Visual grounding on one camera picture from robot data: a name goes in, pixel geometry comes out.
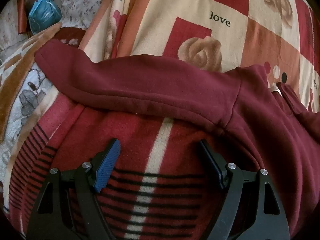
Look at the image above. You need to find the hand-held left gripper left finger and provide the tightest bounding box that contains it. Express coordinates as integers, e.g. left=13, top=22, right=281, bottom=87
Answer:
left=26, top=138, right=121, bottom=240

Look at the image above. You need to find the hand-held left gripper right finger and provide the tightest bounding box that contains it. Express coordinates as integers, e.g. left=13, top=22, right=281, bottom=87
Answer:
left=199, top=140, right=291, bottom=240

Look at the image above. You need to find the maroon sweatshirt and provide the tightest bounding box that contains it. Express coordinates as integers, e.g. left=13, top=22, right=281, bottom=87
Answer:
left=34, top=39, right=320, bottom=240

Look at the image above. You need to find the brown floral plush blanket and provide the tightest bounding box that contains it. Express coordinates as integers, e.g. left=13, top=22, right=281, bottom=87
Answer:
left=0, top=21, right=66, bottom=215

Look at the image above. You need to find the rose printed red cream blanket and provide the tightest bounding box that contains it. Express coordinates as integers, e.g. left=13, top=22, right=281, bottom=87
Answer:
left=2, top=0, right=320, bottom=240

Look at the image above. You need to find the blue plastic bag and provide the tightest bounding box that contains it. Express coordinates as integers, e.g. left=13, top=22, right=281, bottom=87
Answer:
left=28, top=0, right=63, bottom=34

